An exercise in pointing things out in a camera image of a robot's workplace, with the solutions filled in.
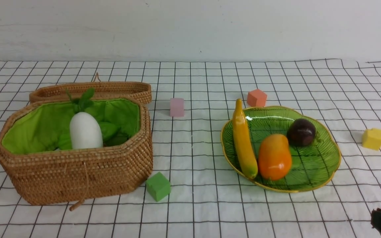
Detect dark purple toy mangosteen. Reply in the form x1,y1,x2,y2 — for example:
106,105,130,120
287,118,316,147

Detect orange yellow toy mango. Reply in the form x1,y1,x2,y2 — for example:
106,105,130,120
258,134,292,181

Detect yellow toy banana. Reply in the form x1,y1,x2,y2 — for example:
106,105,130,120
232,99,258,180

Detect white toy radish green leaves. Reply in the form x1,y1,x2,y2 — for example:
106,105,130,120
65,88,103,149

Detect orange toy carrot green leaves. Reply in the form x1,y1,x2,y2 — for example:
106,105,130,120
57,122,129,150

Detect yellow foam cube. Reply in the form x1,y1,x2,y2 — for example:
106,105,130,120
361,128,381,151

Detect green glass leaf plate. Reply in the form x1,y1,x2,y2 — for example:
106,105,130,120
220,106,342,193

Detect orange foam cube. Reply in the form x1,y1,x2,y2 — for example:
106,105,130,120
246,89,268,107

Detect white black grid tablecloth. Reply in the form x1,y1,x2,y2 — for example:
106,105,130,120
0,59,381,238

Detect green foam cube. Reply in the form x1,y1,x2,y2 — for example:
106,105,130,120
146,172,171,202

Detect pink foam cube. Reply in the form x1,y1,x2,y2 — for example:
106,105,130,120
170,98,185,117

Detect woven rattan basket lid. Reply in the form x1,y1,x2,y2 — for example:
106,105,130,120
29,73,152,104

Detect woven rattan basket green lining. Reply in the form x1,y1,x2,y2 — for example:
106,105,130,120
0,96,153,212

